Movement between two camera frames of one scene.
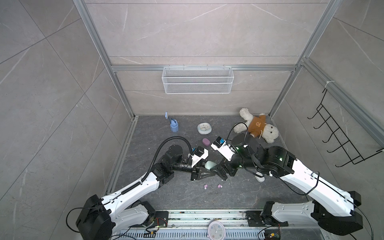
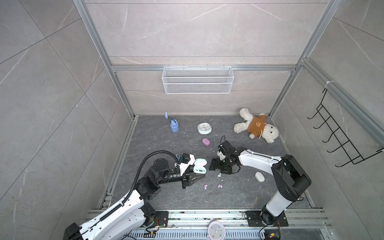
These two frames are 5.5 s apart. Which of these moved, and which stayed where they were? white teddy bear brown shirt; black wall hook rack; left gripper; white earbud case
Moved: left gripper
Stayed: white teddy bear brown shirt; white earbud case; black wall hook rack
